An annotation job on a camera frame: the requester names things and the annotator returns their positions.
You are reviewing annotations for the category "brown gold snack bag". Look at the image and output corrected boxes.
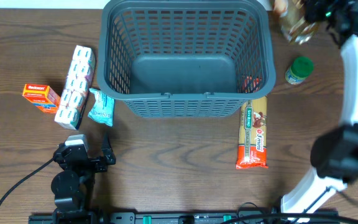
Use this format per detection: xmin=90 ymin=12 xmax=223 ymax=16
xmin=270 ymin=0 xmax=319 ymax=45

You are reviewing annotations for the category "green lid jar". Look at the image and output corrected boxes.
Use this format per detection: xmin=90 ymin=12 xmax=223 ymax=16
xmin=285 ymin=57 xmax=314 ymax=85

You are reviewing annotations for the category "grey plastic basket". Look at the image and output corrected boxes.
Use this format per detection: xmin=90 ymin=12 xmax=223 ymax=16
xmin=97 ymin=1 xmax=276 ymax=118

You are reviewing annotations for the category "San Remo spaghetti packet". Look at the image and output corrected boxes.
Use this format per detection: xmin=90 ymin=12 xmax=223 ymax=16
xmin=236 ymin=96 xmax=268 ymax=169

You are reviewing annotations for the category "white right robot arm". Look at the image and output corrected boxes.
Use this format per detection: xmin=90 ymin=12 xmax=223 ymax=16
xmin=274 ymin=1 xmax=358 ymax=223

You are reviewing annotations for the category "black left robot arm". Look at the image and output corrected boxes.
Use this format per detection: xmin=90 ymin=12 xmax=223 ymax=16
xmin=51 ymin=134 xmax=116 ymax=224

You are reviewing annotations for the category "green wet wipes packet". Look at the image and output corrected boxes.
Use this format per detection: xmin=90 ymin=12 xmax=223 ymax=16
xmin=88 ymin=88 xmax=115 ymax=127

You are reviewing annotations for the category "orange Redoxon box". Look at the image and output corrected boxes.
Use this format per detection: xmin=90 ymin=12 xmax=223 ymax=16
xmin=22 ymin=83 xmax=60 ymax=114

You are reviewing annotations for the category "Kleenex tissue multipack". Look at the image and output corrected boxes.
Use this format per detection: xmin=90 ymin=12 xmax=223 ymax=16
xmin=55 ymin=45 xmax=96 ymax=130

